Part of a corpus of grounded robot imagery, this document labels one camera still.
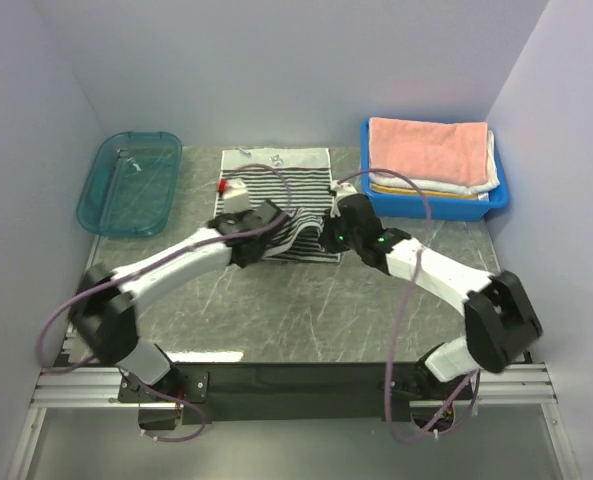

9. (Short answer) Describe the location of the green white striped towel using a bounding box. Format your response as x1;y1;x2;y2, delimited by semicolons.
219;148;341;264

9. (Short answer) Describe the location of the white terry towel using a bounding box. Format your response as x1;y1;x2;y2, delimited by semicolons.
369;130;500;199

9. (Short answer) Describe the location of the pink terry towel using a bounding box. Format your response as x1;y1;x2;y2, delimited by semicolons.
368;117;489;187

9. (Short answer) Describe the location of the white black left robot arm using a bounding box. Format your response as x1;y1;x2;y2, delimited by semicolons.
68;200;288;402

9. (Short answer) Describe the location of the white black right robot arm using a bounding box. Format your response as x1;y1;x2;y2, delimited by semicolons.
319;182;543;399

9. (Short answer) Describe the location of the blue plastic bin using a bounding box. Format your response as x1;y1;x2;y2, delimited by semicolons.
361;118;509;221

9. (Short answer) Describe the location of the yellow white striped towel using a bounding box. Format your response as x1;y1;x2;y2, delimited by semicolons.
370;183;480;200

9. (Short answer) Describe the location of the teal plastic laundry basket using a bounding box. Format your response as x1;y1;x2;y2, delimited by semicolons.
76;131;182;239

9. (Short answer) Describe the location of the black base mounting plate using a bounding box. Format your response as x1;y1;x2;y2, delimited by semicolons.
118;362;466;423

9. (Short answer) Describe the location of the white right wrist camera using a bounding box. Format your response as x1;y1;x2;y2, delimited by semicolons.
329;180;358;218

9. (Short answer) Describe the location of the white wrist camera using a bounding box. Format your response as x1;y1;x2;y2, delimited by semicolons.
329;180;358;218
217;178;251;214

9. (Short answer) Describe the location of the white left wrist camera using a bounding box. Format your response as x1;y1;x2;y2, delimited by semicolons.
217;178;251;214

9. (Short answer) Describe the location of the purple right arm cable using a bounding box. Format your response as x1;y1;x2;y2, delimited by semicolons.
335;169;481;447

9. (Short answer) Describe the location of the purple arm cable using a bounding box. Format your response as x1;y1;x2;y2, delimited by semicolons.
35;163;297;442
335;169;481;447

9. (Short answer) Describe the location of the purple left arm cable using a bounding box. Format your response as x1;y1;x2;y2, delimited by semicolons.
35;163;297;442

